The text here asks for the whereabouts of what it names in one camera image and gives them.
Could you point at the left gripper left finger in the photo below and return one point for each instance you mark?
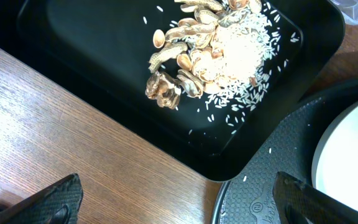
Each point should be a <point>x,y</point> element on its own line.
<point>57,203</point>

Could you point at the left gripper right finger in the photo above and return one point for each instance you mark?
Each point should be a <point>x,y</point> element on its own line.
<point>298,202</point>

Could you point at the grey round plate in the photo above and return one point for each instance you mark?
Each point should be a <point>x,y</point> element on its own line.
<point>334,170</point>

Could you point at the peanut shells and rice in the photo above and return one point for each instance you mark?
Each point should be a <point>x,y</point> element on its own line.
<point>222,54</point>

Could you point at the clear plastic waste bin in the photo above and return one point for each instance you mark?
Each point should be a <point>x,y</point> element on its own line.
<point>349,10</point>

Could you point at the round black serving tray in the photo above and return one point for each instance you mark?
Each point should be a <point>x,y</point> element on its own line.
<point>248,197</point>

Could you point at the black rectangular tray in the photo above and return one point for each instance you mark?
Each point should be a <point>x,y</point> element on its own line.
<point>110,43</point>

